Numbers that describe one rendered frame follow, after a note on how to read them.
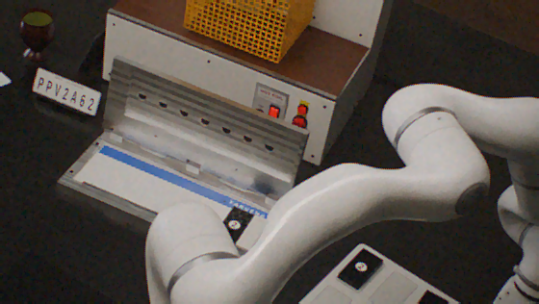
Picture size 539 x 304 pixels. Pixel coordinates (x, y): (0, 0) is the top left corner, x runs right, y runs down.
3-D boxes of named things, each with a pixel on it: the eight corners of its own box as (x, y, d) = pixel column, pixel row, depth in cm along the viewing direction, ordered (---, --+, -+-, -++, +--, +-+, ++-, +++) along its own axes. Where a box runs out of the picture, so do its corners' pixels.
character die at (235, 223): (212, 239, 217) (213, 235, 217) (232, 210, 224) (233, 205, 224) (234, 248, 216) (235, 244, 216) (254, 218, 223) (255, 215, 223)
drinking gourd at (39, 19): (12, 47, 257) (12, 9, 250) (47, 41, 261) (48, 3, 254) (25, 68, 252) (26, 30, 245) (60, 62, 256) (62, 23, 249)
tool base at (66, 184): (56, 190, 224) (57, 176, 221) (107, 135, 239) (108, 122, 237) (249, 273, 215) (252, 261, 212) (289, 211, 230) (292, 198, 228)
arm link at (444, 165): (169, 287, 167) (205, 370, 157) (141, 246, 158) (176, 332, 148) (455, 137, 169) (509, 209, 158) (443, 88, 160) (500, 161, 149)
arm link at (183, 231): (164, 387, 165) (181, 284, 150) (129, 296, 177) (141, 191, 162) (238, 370, 170) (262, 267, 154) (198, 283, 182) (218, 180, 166)
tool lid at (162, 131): (113, 57, 225) (116, 54, 227) (100, 133, 235) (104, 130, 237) (307, 135, 216) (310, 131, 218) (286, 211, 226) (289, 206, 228)
